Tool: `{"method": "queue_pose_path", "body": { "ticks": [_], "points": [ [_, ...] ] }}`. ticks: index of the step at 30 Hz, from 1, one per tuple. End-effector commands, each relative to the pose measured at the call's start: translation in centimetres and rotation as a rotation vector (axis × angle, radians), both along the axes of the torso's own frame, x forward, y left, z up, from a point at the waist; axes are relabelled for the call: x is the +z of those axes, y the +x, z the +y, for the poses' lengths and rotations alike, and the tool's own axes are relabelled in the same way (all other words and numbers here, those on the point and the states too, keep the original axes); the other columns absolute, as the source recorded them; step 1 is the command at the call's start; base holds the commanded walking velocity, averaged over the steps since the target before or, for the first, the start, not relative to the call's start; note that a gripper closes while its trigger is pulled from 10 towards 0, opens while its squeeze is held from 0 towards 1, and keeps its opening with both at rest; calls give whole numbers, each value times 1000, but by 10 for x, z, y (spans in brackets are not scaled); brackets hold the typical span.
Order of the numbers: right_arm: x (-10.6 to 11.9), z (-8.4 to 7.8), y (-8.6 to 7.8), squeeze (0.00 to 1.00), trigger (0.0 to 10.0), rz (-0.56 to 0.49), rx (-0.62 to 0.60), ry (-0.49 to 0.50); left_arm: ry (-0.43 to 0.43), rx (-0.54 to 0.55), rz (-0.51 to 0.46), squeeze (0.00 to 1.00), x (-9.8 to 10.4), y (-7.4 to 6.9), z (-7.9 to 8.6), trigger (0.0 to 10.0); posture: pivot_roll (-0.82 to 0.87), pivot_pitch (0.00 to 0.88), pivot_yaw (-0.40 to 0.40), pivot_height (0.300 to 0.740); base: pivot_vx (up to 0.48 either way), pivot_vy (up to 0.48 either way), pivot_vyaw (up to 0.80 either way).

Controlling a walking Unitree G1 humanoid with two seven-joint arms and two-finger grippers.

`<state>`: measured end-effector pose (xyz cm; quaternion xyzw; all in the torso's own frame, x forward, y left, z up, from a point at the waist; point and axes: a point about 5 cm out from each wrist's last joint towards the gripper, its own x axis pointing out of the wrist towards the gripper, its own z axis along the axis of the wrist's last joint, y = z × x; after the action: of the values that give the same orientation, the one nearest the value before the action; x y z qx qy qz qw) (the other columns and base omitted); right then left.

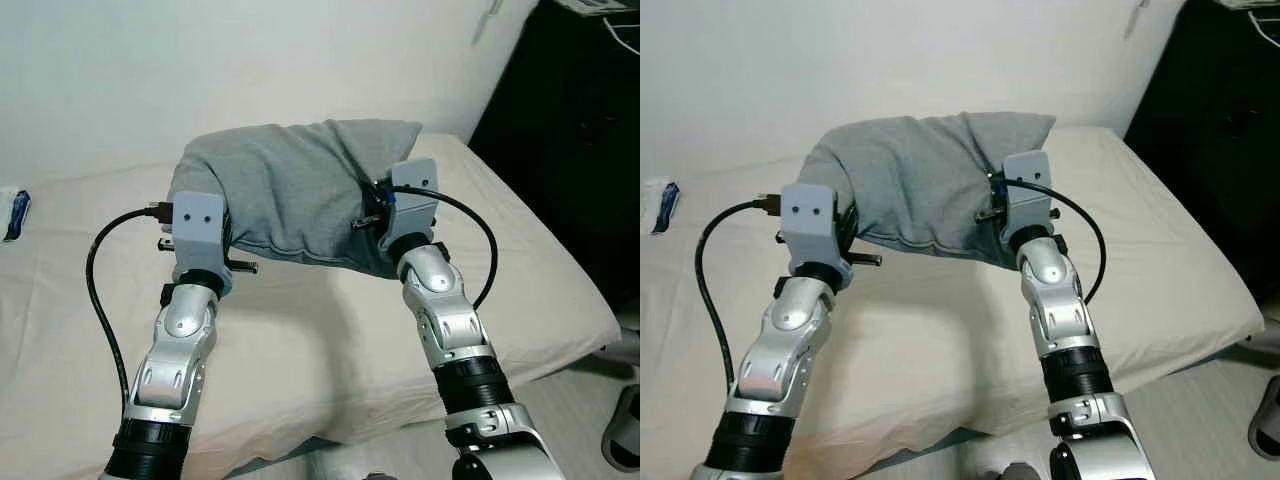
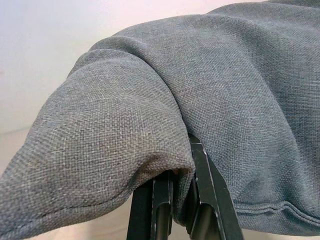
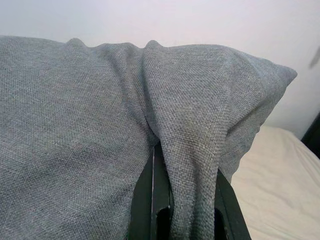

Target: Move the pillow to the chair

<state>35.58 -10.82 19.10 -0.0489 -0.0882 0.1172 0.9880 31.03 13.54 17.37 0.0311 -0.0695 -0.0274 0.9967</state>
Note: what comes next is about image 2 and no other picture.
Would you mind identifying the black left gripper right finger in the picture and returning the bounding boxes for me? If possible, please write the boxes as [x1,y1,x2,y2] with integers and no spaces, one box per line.
[186,134,245,240]

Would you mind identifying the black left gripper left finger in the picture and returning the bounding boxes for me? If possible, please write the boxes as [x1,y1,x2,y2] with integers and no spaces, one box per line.
[126,169,175,240]

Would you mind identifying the grey fabric pillow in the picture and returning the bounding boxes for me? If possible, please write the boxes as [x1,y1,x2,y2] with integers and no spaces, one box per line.
[0,0,320,240]

